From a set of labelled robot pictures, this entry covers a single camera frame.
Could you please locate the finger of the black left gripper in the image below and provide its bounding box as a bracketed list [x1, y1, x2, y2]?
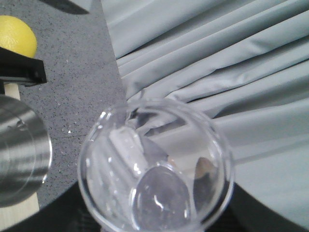
[0, 48, 46, 94]

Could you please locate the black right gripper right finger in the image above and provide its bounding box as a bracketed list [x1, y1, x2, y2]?
[207, 184, 308, 232]

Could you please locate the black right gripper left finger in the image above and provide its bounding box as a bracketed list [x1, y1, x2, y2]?
[0, 183, 101, 232]

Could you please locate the steel double jigger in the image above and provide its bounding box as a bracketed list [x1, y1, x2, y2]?
[0, 95, 52, 206]

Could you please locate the small glass beaker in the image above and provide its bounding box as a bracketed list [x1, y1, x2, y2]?
[78, 99, 234, 232]

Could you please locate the yellow lemon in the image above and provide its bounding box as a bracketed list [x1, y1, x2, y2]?
[0, 15, 37, 58]

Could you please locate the light wooden cutting board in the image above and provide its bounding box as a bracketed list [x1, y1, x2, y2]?
[0, 83, 41, 232]

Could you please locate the grey curtain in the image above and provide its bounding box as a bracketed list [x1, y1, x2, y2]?
[101, 0, 309, 231]

